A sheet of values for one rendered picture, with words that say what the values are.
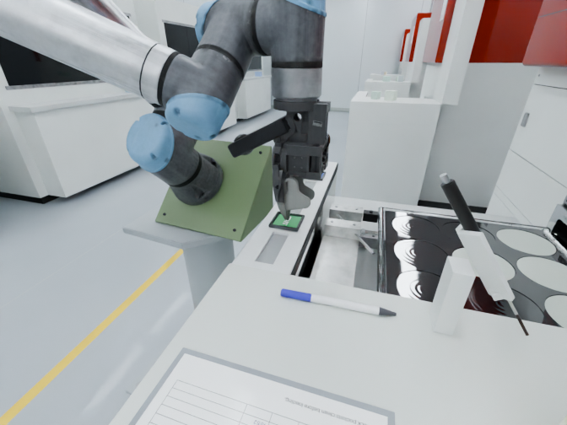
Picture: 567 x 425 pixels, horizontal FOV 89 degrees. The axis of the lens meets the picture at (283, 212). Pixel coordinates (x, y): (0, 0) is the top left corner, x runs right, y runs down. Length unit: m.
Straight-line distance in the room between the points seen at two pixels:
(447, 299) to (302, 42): 0.35
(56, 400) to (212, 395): 1.41
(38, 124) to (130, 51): 2.86
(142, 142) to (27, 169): 2.82
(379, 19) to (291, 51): 8.04
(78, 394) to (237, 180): 1.19
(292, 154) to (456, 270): 0.27
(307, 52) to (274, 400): 0.40
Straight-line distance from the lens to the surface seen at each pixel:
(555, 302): 0.64
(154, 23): 4.94
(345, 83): 8.48
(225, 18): 0.48
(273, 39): 0.46
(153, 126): 0.71
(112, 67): 0.46
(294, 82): 0.44
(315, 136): 0.46
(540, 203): 1.00
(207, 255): 0.90
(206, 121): 0.40
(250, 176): 0.81
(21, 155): 3.47
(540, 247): 0.78
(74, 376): 1.73
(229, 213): 0.79
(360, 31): 8.46
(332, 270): 0.57
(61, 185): 3.40
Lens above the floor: 1.23
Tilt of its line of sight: 28 degrees down
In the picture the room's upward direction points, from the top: straight up
